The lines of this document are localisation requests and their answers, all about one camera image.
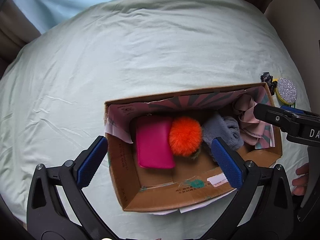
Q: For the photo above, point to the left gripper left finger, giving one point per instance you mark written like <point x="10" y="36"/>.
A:
<point x="57" y="208"/>

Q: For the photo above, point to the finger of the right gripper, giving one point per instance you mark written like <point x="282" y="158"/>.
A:
<point x="292" y="109"/>
<point x="275" y="115"/>

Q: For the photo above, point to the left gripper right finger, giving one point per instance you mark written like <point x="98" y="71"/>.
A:
<point x="262" y="206"/>

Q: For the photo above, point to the silver glitter yellow sponge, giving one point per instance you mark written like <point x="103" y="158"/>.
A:
<point x="285" y="91"/>

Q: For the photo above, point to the pink fabric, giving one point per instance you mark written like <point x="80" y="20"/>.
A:
<point x="251" y="129"/>

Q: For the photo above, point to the grey-blue fuzzy sock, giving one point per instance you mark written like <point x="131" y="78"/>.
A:
<point x="225" y="127"/>

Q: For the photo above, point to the orange fluffy pompom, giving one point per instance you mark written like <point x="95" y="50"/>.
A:
<point x="185" y="136"/>

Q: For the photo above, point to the magenta zip pouch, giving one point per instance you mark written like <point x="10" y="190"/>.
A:
<point x="152" y="142"/>

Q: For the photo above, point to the person's right hand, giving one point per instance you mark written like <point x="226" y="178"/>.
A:
<point x="300" y="183"/>

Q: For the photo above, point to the pale green bed sheet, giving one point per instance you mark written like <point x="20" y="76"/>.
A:
<point x="53" y="94"/>

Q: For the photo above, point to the cardboard box patterned lining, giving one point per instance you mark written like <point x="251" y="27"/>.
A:
<point x="191" y="181"/>

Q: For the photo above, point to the brown left curtain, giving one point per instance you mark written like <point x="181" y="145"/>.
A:
<point x="16" y="31"/>

